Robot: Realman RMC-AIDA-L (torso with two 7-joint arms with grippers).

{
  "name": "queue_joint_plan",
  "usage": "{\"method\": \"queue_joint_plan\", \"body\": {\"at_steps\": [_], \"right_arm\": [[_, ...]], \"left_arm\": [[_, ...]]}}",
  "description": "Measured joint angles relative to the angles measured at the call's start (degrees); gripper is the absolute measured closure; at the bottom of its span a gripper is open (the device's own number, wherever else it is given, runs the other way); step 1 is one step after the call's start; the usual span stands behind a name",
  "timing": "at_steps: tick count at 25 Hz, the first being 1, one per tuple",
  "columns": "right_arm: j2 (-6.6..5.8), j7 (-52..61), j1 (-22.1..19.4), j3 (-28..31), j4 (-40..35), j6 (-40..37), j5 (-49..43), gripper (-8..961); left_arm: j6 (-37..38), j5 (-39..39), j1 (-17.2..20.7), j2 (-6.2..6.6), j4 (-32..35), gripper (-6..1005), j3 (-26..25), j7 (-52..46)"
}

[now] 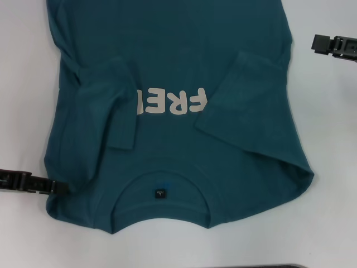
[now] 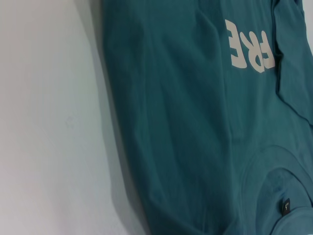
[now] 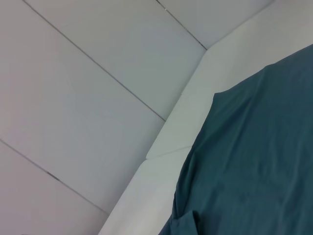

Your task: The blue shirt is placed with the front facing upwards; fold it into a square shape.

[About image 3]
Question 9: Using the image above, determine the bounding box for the teal T-shirt with FREE print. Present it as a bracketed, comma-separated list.
[158, 44, 313, 235]

